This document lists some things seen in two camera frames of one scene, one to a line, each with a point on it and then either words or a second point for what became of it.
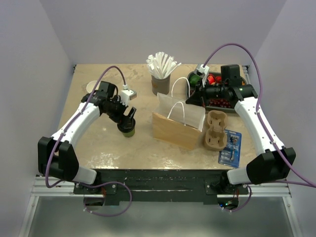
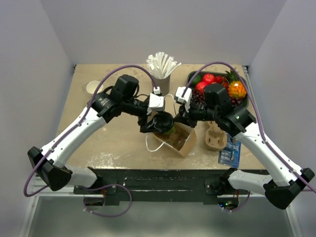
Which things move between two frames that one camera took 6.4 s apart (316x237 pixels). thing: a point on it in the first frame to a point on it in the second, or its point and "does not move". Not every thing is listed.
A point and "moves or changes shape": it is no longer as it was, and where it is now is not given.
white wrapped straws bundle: x=161 y=65 does not move
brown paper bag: x=178 y=121 moves or changes shape
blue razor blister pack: x=230 y=155 does not move
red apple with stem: x=211 y=79 does not move
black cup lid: x=127 y=127 to x=164 y=121
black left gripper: x=121 y=117 to x=143 y=121
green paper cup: x=90 y=86 does not move
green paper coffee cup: x=129 y=134 to x=171 y=131
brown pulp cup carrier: x=215 y=138 does not move
